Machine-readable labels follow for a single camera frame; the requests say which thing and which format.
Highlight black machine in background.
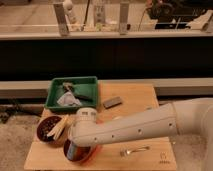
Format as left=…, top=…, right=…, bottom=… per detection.
left=146, top=0, right=213, bottom=29

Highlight right grey metal post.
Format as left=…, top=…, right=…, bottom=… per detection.
left=119, top=1, right=129, bottom=35

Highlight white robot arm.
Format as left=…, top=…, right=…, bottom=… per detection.
left=70, top=98, right=213, bottom=171

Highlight metal fork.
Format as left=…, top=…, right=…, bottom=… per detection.
left=120, top=146, right=150, bottom=157

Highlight grey metal post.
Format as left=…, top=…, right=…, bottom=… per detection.
left=53, top=0, right=69, bottom=36
left=119, top=1, right=129, bottom=35

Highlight light wooden sticks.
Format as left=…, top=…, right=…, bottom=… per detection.
left=47, top=115, right=69, bottom=140

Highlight grey rectangular block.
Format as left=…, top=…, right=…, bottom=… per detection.
left=103, top=97, right=122, bottom=109

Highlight left grey metal post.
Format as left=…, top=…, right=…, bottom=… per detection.
left=53, top=0, right=69, bottom=36

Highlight brown wooden bowl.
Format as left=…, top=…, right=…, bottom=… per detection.
left=37, top=116, right=61, bottom=143

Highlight crumpled grey cloth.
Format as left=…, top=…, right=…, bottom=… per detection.
left=57, top=92, right=82, bottom=106

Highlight green plastic tray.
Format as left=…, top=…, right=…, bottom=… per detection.
left=45, top=76, right=99, bottom=113

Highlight black handled tool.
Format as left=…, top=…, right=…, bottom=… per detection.
left=63, top=82, right=93, bottom=102

